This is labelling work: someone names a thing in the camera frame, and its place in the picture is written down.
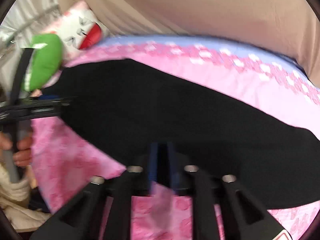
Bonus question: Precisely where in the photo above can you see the black pants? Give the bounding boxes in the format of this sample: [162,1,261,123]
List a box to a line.
[42,59,319,209]

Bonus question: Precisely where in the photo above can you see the person's left hand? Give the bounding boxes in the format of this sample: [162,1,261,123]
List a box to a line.
[1,132,33,167]

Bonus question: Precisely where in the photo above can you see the green plush pillow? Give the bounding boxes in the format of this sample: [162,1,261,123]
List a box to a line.
[22,33,63,92]

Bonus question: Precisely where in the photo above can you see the pink rose bedsheet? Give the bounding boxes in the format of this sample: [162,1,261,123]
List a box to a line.
[31,35,320,240]

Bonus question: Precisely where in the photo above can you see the cream knit sleeve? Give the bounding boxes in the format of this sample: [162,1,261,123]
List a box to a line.
[1,164,51,233]

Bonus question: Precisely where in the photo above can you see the white cartoon face pillow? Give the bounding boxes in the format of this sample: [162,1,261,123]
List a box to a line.
[42,0,110,61]

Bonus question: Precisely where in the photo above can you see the beige curtain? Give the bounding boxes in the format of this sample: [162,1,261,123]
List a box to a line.
[53,0,320,82]

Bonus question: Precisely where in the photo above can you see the metal bed rail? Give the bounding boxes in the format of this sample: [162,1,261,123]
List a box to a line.
[1,4,61,46]

